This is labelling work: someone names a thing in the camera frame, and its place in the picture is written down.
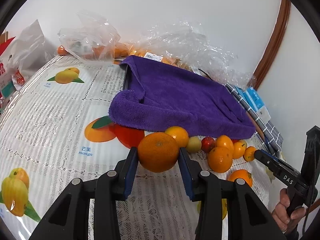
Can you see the orange behind left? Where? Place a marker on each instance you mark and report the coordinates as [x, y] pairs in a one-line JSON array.
[[180, 135]]

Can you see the clear plastic bag of oranges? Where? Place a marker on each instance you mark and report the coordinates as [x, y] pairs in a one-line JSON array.
[[184, 45]]

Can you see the small clear plastic bag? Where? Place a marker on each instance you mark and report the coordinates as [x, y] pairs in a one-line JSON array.
[[92, 43]]

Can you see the fruit print tablecloth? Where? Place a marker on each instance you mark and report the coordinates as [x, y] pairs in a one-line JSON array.
[[42, 131]]

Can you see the oblong orange fruit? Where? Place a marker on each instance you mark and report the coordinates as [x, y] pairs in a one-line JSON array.
[[226, 142]]

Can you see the yellowish small fruit right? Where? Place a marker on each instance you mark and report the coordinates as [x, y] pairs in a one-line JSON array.
[[243, 143]]

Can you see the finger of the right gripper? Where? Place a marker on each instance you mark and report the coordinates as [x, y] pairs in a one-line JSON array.
[[281, 170]]

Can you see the purple towel on tray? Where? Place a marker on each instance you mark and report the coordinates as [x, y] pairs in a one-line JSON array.
[[159, 96]]

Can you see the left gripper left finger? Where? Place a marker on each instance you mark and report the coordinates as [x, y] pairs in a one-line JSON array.
[[132, 159]]

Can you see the orange with stem front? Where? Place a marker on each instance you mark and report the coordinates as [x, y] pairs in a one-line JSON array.
[[243, 174]]

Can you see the grey plastic bag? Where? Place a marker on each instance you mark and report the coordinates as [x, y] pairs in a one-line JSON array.
[[26, 54]]

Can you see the grey checked folded cloth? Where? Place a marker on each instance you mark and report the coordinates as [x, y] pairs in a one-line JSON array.
[[271, 138]]

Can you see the red paper gift bag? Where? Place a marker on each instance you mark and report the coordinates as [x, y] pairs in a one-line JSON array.
[[5, 40]]

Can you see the blue tissue pack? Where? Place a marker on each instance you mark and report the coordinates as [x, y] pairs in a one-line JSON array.
[[257, 104]]

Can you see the yellow-green small fruit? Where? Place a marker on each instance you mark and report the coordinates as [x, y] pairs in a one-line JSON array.
[[194, 145]]

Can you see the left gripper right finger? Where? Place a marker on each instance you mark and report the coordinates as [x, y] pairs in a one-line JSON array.
[[186, 170]]

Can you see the small red fruit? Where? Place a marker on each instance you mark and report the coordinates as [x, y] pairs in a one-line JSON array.
[[207, 144]]

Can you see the small orange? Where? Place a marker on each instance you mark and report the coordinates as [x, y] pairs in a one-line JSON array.
[[249, 154]]

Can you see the medium orange with stem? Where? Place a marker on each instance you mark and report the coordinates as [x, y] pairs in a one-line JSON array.
[[238, 150]]

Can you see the brown wooden door frame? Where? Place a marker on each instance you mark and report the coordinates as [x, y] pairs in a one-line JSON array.
[[274, 43]]

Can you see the large orange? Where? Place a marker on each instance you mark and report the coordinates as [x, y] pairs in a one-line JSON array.
[[158, 152], [220, 159]]

